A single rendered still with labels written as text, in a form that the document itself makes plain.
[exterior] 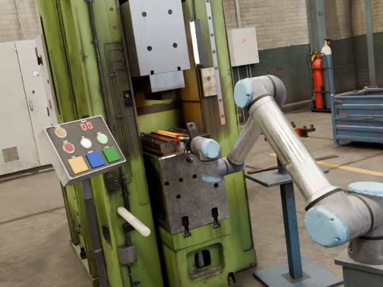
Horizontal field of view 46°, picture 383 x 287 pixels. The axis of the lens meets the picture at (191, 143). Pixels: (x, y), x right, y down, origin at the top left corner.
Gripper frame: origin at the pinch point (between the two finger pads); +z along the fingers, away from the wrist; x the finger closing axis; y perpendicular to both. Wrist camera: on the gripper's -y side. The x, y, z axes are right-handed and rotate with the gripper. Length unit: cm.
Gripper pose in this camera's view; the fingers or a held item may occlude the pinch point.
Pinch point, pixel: (182, 136)
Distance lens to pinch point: 253.4
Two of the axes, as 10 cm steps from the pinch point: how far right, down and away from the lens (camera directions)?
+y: 1.3, 9.7, 1.9
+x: 9.0, -2.0, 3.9
